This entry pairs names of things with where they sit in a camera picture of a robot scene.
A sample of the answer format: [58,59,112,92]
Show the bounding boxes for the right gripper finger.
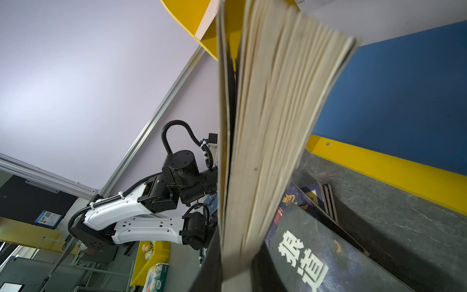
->
[189,228,223,292]

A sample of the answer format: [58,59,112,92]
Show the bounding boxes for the dark wolf cover book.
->
[253,204,410,292]

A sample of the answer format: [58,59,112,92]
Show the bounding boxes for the purple book with old man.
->
[216,1,360,292]

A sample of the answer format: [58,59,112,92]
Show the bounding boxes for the separate blue yellow-label book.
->
[301,182,339,223]

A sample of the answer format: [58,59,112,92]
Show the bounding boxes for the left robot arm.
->
[68,120,218,251]

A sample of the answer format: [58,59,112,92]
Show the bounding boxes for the yellow wooden bookshelf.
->
[160,0,467,216]

